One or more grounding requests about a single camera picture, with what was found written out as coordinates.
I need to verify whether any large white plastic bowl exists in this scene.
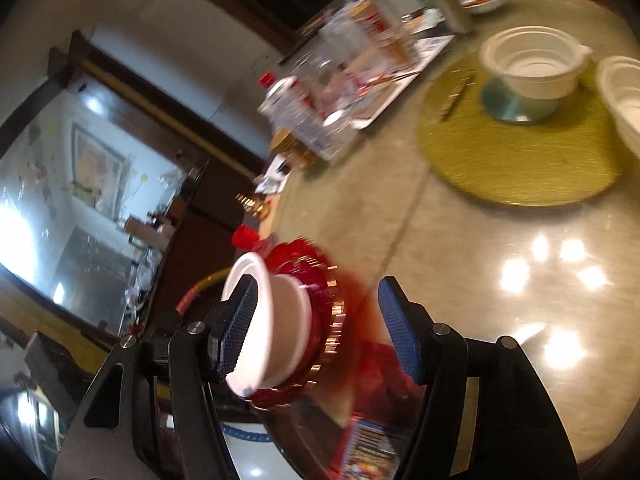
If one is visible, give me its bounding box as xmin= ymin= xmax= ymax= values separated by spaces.
xmin=222 ymin=252 xmax=309 ymax=399

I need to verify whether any beige ribbed plastic bowl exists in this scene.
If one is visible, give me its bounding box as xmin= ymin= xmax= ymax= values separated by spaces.
xmin=597 ymin=55 xmax=640 ymax=157

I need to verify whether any hula hoop red yellow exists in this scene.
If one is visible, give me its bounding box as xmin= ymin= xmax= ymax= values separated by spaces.
xmin=176 ymin=266 xmax=231 ymax=316

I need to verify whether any red plastic cup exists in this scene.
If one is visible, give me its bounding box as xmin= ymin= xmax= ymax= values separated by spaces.
xmin=231 ymin=223 xmax=262 ymax=252

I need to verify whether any red gold-rimmed plate stack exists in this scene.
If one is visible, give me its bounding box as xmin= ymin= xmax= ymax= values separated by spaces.
xmin=248 ymin=237 xmax=347 ymax=411

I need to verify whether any gold figurine ornament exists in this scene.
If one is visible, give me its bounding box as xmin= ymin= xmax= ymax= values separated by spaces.
xmin=235 ymin=194 xmax=271 ymax=221

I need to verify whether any colourful printed box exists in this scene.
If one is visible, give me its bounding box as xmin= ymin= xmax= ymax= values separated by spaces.
xmin=337 ymin=417 xmax=406 ymax=480

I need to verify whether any white liquor bottle red cap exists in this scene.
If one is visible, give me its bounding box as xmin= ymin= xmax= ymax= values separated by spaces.
xmin=257 ymin=72 xmax=298 ymax=120

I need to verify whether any gold round placemat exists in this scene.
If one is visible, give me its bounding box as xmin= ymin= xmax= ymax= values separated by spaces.
xmin=416 ymin=56 xmax=634 ymax=207

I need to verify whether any blue ceramic bowl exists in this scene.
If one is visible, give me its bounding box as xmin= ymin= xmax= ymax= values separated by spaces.
xmin=480 ymin=77 xmax=562 ymax=125

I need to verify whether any gold chopstick rest stick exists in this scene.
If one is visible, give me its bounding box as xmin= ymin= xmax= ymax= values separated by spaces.
xmin=439 ymin=70 xmax=476 ymax=120

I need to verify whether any white rectangular tray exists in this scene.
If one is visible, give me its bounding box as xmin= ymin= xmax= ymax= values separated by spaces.
xmin=350 ymin=35 xmax=456 ymax=130

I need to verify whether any orange drink bottle in bag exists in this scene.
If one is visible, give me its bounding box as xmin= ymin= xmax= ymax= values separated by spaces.
xmin=348 ymin=0 xmax=416 ymax=68

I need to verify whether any white handled plastic bowl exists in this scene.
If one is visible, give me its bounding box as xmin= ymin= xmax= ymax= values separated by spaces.
xmin=478 ymin=26 xmax=592 ymax=101

